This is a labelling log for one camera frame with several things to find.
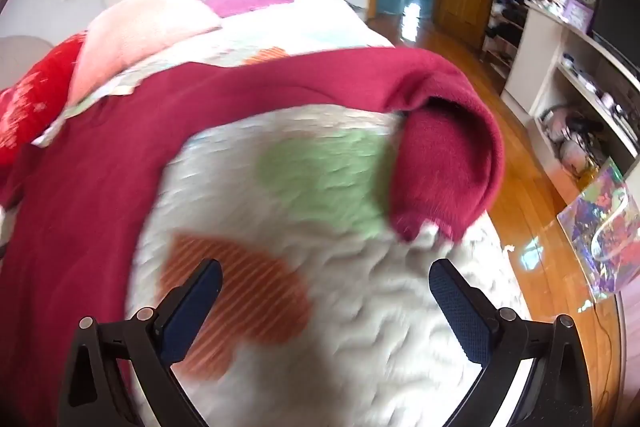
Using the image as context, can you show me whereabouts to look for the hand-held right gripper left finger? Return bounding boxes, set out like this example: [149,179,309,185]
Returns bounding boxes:
[57,258,223,427]

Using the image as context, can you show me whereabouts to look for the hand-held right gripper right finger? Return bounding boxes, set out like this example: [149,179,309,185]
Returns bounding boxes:
[429,258,593,427]

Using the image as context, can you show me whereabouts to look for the maroon knit sweater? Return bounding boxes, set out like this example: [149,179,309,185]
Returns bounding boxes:
[0,47,506,427]

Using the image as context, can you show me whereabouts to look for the patchwork quilt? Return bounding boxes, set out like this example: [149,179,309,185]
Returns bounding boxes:
[35,0,531,427]

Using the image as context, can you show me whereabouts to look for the iridescent gift bag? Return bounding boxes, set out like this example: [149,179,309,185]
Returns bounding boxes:
[556,157,640,303]

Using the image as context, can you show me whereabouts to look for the red patterned blanket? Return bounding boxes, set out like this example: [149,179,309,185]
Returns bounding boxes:
[0,32,88,168]

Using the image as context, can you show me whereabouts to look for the white shelf unit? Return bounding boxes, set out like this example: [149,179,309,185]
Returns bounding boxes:
[502,2,640,208]

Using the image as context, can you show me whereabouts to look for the pink fluffy pillow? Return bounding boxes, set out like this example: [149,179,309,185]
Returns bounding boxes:
[67,0,223,108]

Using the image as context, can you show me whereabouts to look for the purple box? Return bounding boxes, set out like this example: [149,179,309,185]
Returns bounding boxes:
[565,2,596,30]

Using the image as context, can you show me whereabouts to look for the black television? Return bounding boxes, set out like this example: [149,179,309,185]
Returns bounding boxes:
[592,0,640,72]

